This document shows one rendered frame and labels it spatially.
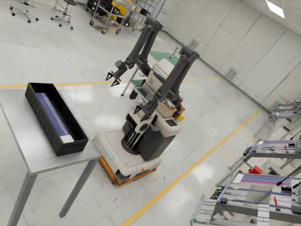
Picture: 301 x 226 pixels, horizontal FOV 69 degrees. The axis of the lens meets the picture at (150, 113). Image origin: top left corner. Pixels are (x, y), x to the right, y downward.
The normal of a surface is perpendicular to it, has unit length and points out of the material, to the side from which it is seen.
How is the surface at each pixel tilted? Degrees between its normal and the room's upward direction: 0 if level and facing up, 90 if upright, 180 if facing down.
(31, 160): 0
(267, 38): 90
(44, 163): 0
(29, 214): 0
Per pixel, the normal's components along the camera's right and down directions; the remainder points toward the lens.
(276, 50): -0.56, 0.14
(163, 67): -0.07, -0.51
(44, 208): 0.49, -0.73
